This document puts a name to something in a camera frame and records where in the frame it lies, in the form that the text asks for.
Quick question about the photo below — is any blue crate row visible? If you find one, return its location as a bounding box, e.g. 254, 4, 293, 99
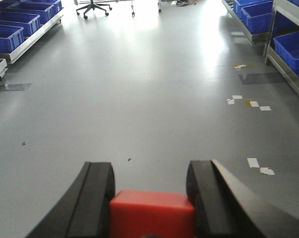
0, 0, 63, 64
233, 0, 299, 77

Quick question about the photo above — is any blue crate row left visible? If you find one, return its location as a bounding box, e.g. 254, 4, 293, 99
0, 0, 63, 64

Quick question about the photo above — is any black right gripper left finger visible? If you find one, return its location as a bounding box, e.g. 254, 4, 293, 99
27, 162, 115, 238

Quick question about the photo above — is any blue crate row right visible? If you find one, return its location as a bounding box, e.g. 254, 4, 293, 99
233, 0, 299, 77

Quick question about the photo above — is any steel rack right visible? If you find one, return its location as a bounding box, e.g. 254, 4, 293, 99
222, 0, 299, 96

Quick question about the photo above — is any red cube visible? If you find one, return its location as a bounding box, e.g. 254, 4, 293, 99
109, 189, 195, 238

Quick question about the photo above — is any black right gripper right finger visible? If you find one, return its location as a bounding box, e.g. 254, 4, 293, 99
186, 160, 299, 238

